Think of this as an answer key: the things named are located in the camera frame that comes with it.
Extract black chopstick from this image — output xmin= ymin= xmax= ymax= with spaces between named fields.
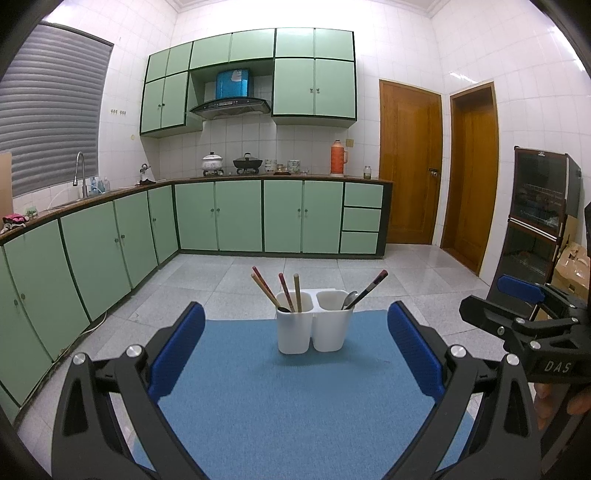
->
xmin=344 ymin=272 xmax=387 ymax=311
xmin=345 ymin=270 xmax=389 ymax=310

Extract white two-compartment utensil holder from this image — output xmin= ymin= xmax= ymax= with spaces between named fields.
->
xmin=276 ymin=290 xmax=355 ymax=355

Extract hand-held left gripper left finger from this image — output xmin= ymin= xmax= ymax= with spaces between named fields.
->
xmin=51 ymin=302 xmax=208 ymax=480

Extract plain wooden door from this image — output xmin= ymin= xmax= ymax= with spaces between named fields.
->
xmin=440 ymin=82 xmax=500 ymax=277

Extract grey window blind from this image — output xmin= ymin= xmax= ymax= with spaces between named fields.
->
xmin=0 ymin=23 xmax=114 ymax=198

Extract blue mat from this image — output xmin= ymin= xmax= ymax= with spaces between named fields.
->
xmin=131 ymin=309 xmax=476 ymax=480

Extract black disinfection cabinet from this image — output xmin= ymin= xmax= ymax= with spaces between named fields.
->
xmin=489 ymin=146 xmax=583 ymax=324

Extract green wall cabinets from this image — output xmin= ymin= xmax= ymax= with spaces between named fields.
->
xmin=139 ymin=28 xmax=358 ymax=137

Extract person's right hand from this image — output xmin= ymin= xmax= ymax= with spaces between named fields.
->
xmin=534 ymin=383 xmax=591 ymax=416

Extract orange thermos flask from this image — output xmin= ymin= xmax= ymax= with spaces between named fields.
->
xmin=329 ymin=138 xmax=349 ymax=177

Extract silver kitchen faucet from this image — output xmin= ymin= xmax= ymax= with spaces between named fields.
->
xmin=72 ymin=151 xmax=89 ymax=198

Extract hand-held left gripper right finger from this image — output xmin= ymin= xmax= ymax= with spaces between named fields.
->
xmin=387 ymin=301 xmax=542 ymax=480

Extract green base cabinets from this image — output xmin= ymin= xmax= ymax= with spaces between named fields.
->
xmin=0 ymin=178 xmax=393 ymax=411

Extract brown cardboard board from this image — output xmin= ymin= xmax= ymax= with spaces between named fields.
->
xmin=0 ymin=151 xmax=13 ymax=217

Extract white cooking pot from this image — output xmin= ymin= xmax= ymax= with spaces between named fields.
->
xmin=201 ymin=151 xmax=225 ymax=177

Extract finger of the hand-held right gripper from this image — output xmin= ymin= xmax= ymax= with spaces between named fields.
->
xmin=460 ymin=295 xmax=591 ymax=358
xmin=498 ymin=274 xmax=591 ymax=320

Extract black wok with lid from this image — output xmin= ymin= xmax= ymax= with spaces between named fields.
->
xmin=232 ymin=153 xmax=264 ymax=175

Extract wooden door with handle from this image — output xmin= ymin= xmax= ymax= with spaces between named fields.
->
xmin=379 ymin=79 xmax=443 ymax=245

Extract green drawer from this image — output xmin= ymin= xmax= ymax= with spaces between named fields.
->
xmin=342 ymin=208 xmax=382 ymax=232
xmin=341 ymin=232 xmax=379 ymax=254
xmin=344 ymin=183 xmax=384 ymax=208

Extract cardboard box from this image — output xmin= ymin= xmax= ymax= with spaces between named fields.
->
xmin=551 ymin=217 xmax=591 ymax=296

